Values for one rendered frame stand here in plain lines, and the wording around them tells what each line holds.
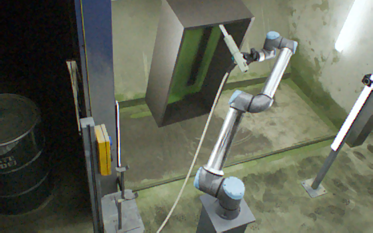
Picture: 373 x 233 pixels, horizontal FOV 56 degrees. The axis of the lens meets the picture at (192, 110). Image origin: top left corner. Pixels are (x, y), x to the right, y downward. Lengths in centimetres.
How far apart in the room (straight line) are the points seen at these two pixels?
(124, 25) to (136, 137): 123
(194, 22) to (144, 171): 163
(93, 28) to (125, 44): 208
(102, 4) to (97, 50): 27
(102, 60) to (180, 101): 162
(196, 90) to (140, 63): 77
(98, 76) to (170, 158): 171
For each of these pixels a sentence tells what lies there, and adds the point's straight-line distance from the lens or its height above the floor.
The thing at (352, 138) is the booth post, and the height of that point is 12.
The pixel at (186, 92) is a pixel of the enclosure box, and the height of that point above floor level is 52.
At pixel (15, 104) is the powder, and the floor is 86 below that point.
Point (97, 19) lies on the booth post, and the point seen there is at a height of 189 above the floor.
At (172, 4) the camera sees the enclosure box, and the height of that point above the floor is 169.
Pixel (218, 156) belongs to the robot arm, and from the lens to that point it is 239.
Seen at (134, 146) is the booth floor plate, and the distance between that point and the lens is 369.
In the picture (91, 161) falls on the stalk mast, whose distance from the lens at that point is 183.
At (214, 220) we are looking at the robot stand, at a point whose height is 64.
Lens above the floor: 279
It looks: 42 degrees down
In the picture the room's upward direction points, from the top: 9 degrees clockwise
